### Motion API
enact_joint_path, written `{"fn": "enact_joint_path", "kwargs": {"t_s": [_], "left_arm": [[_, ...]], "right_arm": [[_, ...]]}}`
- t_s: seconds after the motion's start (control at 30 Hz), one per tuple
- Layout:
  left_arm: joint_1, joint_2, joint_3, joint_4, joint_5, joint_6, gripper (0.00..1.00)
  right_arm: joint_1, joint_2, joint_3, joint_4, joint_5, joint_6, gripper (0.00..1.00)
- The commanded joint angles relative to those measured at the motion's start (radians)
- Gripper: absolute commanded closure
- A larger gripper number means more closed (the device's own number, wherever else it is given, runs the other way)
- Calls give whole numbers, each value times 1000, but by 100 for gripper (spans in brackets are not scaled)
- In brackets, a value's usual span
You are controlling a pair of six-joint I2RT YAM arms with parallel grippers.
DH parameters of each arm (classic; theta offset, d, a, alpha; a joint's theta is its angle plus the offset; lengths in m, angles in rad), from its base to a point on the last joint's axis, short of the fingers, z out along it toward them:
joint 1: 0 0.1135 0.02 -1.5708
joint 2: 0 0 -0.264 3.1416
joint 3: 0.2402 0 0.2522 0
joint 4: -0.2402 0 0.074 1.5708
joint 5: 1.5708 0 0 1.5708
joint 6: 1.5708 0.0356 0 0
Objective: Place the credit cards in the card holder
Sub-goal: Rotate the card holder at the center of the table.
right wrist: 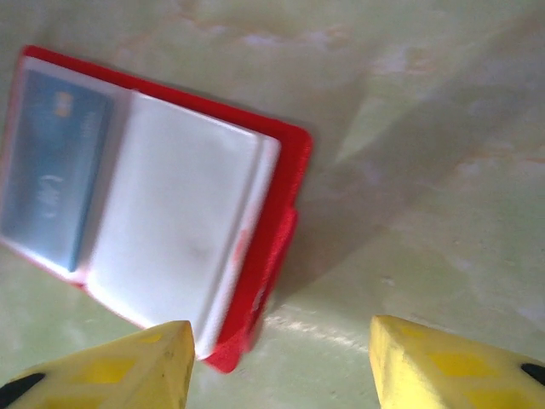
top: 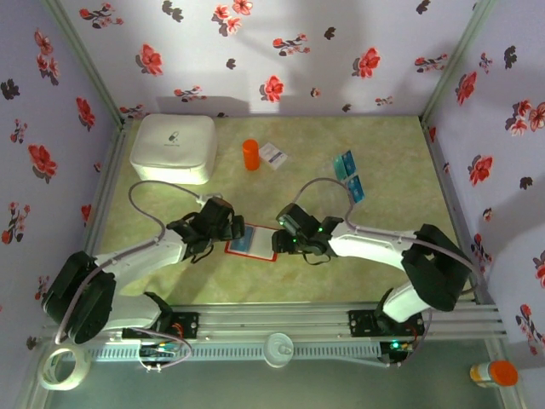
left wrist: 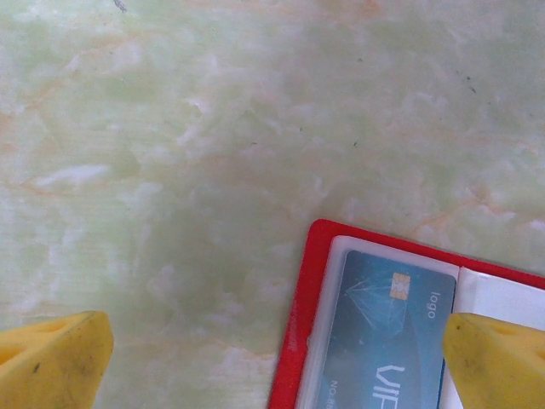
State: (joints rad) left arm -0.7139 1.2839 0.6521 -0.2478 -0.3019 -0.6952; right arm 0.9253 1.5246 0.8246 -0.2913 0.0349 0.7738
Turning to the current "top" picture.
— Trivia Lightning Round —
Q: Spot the white slotted cable duct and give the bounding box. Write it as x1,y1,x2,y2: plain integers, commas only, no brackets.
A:
87,342,383,362

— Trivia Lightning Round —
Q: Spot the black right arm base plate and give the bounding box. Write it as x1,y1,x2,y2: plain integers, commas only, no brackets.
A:
347,309,426,338

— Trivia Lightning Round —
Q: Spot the clear tape roll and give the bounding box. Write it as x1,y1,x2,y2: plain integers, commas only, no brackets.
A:
37,343,91,392

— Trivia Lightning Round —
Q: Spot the red card holder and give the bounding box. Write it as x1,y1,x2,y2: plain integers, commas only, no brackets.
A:
224,222,278,262

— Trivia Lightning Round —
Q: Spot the orange-capped yellow bottle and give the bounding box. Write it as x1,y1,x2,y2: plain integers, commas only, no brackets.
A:
469,360,520,389

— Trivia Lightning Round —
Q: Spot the white zip case pill print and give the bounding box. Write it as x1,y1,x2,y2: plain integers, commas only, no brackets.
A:
129,112,219,186

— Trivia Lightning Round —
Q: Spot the grey left arm cable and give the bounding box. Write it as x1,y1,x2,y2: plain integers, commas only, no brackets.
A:
54,180,201,372

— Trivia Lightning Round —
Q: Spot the aluminium table side rail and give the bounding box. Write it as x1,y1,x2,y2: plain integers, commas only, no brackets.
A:
63,121,131,310
420,117,491,306

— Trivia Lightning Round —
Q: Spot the orange pill bottle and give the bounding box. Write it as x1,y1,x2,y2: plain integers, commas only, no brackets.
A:
242,138,261,172

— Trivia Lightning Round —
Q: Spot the aluminium frame post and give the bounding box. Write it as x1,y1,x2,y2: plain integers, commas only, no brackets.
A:
419,0,499,124
41,0,127,129

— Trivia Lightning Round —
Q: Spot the white paper packet blue print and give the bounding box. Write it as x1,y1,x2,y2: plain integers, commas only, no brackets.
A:
258,142,289,171

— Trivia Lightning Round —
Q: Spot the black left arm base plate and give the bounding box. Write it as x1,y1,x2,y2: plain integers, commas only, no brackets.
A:
122,312,200,341

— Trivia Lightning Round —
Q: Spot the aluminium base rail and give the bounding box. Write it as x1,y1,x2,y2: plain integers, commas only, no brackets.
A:
41,302,508,342

